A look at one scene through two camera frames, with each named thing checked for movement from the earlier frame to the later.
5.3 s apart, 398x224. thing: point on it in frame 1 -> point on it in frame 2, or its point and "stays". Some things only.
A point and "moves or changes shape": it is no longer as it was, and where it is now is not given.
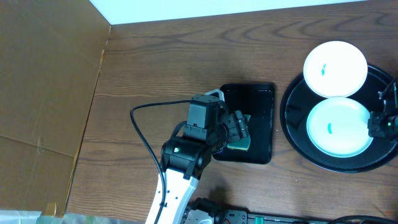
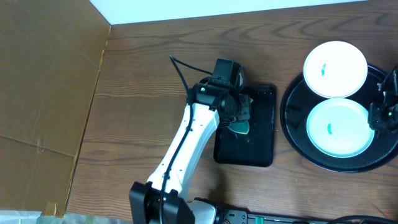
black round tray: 296,101 stays
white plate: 335,69 stays
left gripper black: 239,127 -> 244,107
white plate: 338,127 stays
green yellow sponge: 243,144 moves or changes shape
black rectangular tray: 257,101 stays
